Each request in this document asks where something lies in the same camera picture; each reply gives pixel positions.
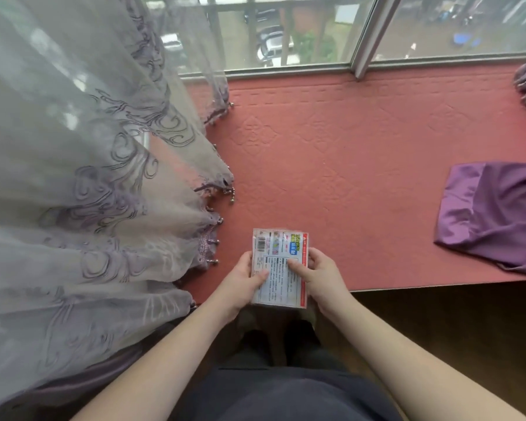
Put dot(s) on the purple satin cloth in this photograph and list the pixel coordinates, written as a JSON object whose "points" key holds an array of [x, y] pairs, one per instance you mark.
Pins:
{"points": [[495, 214]]}

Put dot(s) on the person's right forearm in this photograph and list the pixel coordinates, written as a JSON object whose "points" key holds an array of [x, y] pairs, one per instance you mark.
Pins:
{"points": [[412, 368]]}

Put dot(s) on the white parked car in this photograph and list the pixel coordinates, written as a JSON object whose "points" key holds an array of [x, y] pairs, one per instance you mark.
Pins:
{"points": [[272, 47]]}

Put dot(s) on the silver parked car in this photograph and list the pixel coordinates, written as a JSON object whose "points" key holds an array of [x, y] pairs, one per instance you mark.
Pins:
{"points": [[172, 42]]}

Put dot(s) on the person's right thumb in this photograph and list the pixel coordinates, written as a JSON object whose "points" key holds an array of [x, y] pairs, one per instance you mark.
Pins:
{"points": [[298, 268]]}

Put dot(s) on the person's left forearm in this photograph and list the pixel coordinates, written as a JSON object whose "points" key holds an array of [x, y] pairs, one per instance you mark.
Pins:
{"points": [[158, 368]]}

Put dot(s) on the person's left thumb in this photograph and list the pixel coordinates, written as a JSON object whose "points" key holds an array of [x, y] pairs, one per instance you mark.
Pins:
{"points": [[259, 278]]}

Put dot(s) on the person's right hand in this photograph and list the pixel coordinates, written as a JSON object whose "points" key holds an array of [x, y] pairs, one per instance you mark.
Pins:
{"points": [[326, 287]]}

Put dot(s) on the sheer embroidered beaded curtain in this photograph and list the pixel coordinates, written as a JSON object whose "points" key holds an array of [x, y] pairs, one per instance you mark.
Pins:
{"points": [[70, 170]]}

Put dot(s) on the person's left hand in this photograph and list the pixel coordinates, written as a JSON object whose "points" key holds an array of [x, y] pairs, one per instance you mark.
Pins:
{"points": [[232, 293]]}

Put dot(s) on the person's dark clothing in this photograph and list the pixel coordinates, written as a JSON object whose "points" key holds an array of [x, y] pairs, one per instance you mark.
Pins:
{"points": [[285, 390]]}

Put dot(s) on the grey window frame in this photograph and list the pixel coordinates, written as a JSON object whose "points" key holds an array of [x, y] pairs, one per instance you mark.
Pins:
{"points": [[368, 48]]}

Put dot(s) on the clear packet with printed card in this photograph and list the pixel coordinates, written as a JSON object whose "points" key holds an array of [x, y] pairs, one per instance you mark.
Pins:
{"points": [[280, 258]]}

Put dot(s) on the red embossed sill mat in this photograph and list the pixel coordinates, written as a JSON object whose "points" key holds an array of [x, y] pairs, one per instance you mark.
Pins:
{"points": [[355, 170]]}

